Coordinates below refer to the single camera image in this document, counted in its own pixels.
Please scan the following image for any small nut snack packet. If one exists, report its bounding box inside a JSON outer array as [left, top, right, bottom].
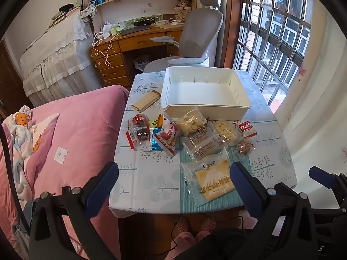
[[235, 138, 256, 156]]

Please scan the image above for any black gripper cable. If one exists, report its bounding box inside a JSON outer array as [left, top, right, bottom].
[[0, 125, 30, 233]]

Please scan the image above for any patterned storage box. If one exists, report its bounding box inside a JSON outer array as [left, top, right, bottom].
[[173, 7, 193, 22]]

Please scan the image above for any leaf print tablecloth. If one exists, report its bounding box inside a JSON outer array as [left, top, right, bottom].
[[108, 70, 297, 214]]

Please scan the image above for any pale yellow cake packet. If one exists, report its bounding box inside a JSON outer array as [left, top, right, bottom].
[[213, 120, 242, 145]]

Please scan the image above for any puffed snack clear packet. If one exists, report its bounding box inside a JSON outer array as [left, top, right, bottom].
[[176, 106, 208, 137]]

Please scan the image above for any bamboo slat coaster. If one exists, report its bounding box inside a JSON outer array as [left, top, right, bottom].
[[131, 90, 162, 113]]

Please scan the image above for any cartoon printed pillow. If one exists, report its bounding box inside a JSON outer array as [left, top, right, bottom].
[[28, 113, 60, 153]]

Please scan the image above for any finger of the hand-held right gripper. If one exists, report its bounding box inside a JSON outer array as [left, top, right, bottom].
[[308, 166, 347, 212]]

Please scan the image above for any blue snack packet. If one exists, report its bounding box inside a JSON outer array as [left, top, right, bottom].
[[149, 127, 163, 151]]

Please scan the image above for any white blanket tag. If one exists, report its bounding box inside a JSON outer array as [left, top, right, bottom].
[[54, 147, 68, 165]]

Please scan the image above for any waste bin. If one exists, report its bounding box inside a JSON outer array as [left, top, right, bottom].
[[134, 55, 152, 72]]

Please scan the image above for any red candy packet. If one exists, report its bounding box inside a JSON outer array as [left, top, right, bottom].
[[132, 114, 149, 128]]

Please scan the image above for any wooden window frame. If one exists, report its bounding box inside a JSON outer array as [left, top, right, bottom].
[[219, 0, 244, 69]]

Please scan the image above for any dark chocolate snack packet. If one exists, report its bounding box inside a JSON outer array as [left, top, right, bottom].
[[135, 127, 151, 143]]

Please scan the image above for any pink quilted blanket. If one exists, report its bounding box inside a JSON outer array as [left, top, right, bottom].
[[0, 85, 131, 260]]

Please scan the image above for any narrow red white packet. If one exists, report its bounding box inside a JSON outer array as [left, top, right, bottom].
[[125, 130, 139, 149]]

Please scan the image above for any white floral curtain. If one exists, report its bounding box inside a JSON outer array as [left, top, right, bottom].
[[268, 0, 347, 185]]

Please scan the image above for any wooden desk with drawers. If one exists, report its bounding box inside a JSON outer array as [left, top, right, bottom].
[[91, 23, 187, 90]]

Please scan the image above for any grey office chair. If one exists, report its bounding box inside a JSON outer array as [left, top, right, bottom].
[[143, 0, 224, 73]]

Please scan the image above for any person's left slippered foot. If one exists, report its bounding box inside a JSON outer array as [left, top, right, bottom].
[[173, 216, 192, 237]]

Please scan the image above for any small yellow snack packet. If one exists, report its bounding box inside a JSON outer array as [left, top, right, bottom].
[[150, 114, 164, 128]]

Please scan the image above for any black keyboard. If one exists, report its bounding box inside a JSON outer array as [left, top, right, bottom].
[[121, 26, 152, 36]]

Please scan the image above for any red white cookie packet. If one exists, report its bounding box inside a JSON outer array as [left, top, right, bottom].
[[234, 120, 257, 138]]

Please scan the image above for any cartoon printed blanket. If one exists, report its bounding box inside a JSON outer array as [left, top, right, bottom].
[[3, 106, 34, 201]]

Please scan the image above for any large yellow cake packet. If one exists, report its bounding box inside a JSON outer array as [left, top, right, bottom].
[[180, 148, 244, 208]]

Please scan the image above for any red white snack packet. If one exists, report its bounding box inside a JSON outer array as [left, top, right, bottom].
[[153, 119, 182, 158]]

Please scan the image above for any piano under lace cover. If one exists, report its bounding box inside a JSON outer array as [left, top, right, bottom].
[[20, 12, 102, 106]]

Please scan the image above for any printed cloth bag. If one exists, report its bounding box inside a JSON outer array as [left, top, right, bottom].
[[80, 5, 98, 22]]

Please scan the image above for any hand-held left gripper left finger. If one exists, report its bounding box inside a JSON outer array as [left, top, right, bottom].
[[28, 161, 120, 260]]

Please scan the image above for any white charging cable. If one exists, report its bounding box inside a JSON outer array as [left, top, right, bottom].
[[92, 31, 113, 67]]

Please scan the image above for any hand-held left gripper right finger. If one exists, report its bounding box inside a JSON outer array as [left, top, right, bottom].
[[230, 161, 319, 260]]

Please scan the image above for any white plastic storage bin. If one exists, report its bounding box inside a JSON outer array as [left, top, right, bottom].
[[160, 66, 251, 121]]

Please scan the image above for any clear printed pastry packet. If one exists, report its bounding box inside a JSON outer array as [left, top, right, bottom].
[[181, 125, 227, 161]]

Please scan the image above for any person's right slippered foot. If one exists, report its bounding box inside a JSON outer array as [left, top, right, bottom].
[[196, 217, 217, 235]]

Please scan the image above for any person's slippered foot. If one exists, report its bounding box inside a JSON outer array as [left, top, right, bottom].
[[196, 217, 217, 235], [173, 216, 192, 237]]

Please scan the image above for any stack of books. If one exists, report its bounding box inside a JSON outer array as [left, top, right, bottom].
[[49, 11, 67, 28]]

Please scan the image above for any metal window grille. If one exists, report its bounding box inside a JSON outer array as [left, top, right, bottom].
[[233, 0, 312, 98]]

